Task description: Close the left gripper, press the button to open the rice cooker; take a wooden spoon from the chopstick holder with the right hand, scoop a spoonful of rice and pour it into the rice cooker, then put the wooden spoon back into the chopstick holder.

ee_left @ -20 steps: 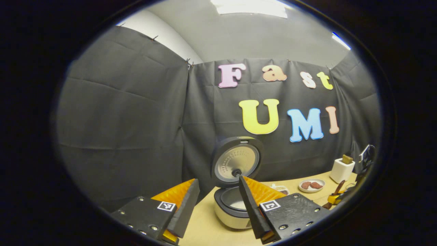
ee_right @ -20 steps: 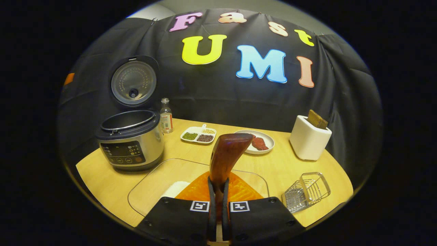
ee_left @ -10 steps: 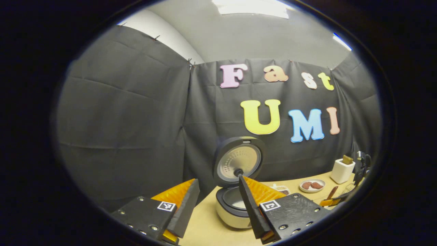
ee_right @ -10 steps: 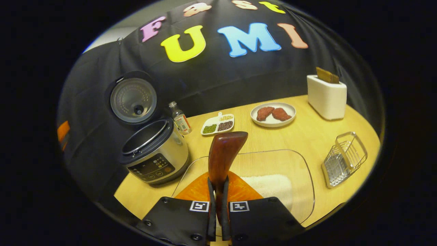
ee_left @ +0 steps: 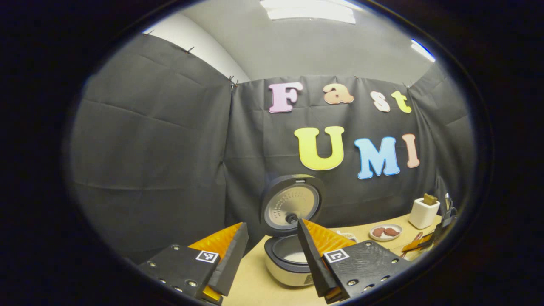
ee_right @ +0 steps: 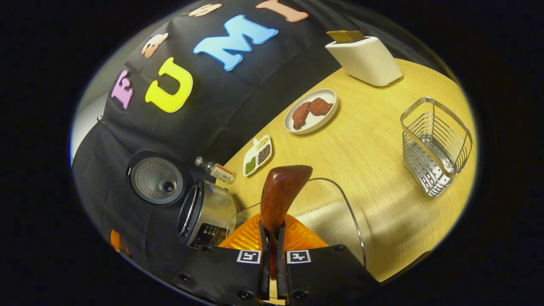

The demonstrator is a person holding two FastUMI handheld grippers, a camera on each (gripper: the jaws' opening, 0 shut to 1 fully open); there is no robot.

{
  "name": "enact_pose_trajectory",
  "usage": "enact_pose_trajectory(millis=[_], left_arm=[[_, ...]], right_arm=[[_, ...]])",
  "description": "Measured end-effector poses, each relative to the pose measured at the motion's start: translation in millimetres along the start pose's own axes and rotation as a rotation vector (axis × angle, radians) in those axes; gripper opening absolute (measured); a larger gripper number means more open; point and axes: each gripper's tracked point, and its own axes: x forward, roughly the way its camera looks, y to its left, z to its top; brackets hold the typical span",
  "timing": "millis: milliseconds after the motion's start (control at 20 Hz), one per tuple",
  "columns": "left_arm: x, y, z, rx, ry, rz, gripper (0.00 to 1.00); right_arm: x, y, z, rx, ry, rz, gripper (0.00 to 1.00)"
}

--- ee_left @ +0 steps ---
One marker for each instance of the brown toast slice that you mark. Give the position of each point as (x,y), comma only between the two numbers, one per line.
(430,199)

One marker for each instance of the white toaster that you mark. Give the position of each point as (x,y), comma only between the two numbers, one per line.
(423,216)

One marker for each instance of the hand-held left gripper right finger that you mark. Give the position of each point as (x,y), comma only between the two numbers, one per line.
(312,263)

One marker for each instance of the small ceiling light panel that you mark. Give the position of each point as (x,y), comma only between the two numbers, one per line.
(423,51)

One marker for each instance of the white divided grain dish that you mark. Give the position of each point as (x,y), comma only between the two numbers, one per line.
(348,236)

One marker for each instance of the brown meat piece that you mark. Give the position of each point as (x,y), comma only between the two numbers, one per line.
(378,232)
(392,231)

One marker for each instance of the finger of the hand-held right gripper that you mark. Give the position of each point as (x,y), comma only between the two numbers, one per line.
(418,245)

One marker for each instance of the grey rice cooker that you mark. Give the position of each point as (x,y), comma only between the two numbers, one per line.
(291,204)

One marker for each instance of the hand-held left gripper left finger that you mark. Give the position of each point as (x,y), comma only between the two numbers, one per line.
(231,263)

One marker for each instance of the brown wooden spoon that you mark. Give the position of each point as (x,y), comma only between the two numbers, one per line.
(418,237)

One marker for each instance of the large ceiling light panel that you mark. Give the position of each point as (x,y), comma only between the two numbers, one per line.
(308,10)

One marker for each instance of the black backdrop cloth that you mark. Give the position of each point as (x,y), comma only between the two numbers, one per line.
(148,161)

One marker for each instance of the round white plate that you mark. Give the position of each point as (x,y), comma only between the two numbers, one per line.
(384,238)

